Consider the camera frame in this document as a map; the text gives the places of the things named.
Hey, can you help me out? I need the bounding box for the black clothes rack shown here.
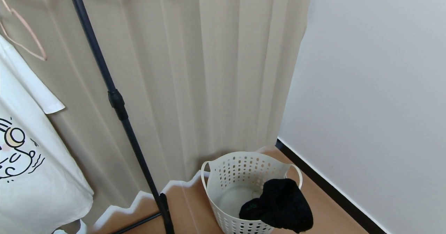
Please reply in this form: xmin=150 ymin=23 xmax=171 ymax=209
xmin=66 ymin=0 xmax=175 ymax=234

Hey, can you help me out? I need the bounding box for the white printed shirt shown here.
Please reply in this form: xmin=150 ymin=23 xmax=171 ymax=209
xmin=0 ymin=35 xmax=94 ymax=234

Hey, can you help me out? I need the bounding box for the pink clothes hanger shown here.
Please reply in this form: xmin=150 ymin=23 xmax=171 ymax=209
xmin=0 ymin=0 xmax=48 ymax=61

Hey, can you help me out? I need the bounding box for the beige curtain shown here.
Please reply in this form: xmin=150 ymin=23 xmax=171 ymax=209
xmin=0 ymin=0 xmax=314 ymax=227

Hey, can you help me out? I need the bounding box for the white laundry basket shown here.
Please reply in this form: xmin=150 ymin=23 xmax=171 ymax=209
xmin=200 ymin=151 xmax=303 ymax=234

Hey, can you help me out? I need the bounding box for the black garment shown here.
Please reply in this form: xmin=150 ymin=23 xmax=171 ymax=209
xmin=239 ymin=178 xmax=314 ymax=234

